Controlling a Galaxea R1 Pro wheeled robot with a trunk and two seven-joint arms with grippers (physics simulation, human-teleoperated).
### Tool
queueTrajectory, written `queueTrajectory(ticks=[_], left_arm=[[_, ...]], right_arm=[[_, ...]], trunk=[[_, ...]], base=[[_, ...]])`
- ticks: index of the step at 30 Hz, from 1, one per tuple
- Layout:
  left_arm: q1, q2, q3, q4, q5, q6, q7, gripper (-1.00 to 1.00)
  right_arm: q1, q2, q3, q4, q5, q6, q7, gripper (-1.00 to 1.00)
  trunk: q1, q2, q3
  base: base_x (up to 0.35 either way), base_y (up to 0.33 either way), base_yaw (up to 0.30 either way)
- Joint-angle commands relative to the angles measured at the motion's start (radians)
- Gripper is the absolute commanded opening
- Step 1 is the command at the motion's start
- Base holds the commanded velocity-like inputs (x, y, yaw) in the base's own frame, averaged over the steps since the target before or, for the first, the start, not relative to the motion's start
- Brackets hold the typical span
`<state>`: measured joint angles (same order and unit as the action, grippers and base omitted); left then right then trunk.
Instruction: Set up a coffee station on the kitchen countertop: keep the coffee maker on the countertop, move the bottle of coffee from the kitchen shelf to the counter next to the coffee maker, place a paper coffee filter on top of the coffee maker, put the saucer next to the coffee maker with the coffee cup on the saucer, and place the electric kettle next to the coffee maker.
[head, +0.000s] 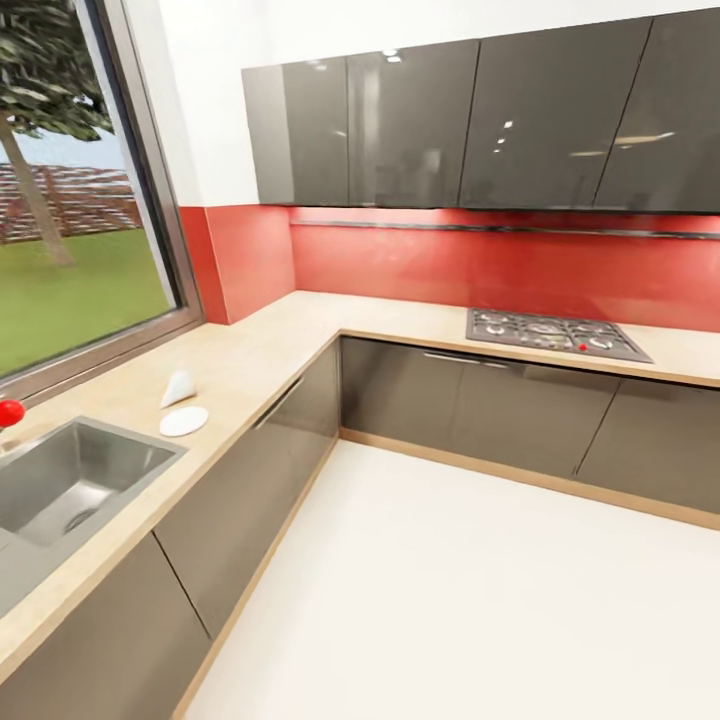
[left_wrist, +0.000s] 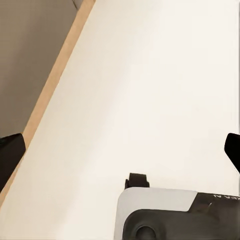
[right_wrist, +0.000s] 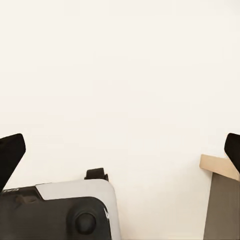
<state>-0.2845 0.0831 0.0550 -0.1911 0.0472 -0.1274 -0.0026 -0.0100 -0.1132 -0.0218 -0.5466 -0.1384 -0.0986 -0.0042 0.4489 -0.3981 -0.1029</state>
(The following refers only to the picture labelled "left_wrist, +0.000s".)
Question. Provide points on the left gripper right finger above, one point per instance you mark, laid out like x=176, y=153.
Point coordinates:
x=232, y=149

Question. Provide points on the cabinet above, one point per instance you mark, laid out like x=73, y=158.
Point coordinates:
x=32, y=34

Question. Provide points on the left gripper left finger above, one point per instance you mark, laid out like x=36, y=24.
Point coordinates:
x=12, y=149

